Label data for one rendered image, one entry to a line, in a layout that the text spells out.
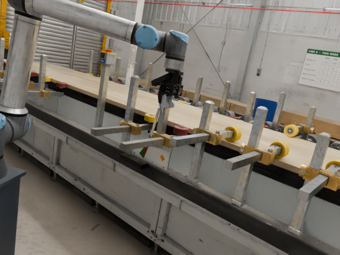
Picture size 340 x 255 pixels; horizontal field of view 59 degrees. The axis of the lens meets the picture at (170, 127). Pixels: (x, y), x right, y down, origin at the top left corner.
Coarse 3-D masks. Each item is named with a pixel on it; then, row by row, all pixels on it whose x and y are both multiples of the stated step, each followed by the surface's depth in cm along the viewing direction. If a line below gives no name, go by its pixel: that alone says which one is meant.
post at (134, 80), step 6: (132, 78) 166; (138, 78) 166; (132, 84) 166; (138, 84) 168; (132, 90) 166; (132, 96) 167; (132, 102) 168; (126, 108) 170; (132, 108) 169; (126, 114) 171; (132, 114) 171; (126, 120) 171; (132, 120) 172; (126, 132) 172; (126, 138) 173
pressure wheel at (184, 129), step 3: (174, 126) 163; (177, 126) 164; (180, 126) 164; (183, 126) 166; (174, 129) 162; (177, 129) 160; (180, 129) 160; (183, 129) 160; (186, 129) 161; (174, 132) 162; (177, 132) 161; (180, 132) 160; (183, 132) 160; (186, 132) 161; (180, 135) 163; (183, 135) 161; (186, 135) 162
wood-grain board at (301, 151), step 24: (48, 72) 289; (72, 72) 328; (96, 96) 219; (120, 96) 231; (144, 96) 255; (168, 120) 178; (192, 120) 191; (216, 120) 207; (240, 120) 226; (240, 144) 154; (264, 144) 164; (288, 144) 175; (312, 144) 189; (288, 168) 135
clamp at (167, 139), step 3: (153, 132) 159; (156, 135) 156; (159, 135) 155; (162, 135) 154; (165, 135) 155; (168, 135) 157; (165, 138) 152; (168, 138) 151; (165, 141) 152; (168, 141) 151; (165, 144) 153; (168, 144) 151; (168, 147) 151; (171, 147) 153
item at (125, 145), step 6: (150, 138) 148; (156, 138) 150; (162, 138) 152; (120, 144) 133; (126, 144) 132; (132, 144) 135; (138, 144) 138; (144, 144) 142; (150, 144) 145; (156, 144) 149; (162, 144) 153
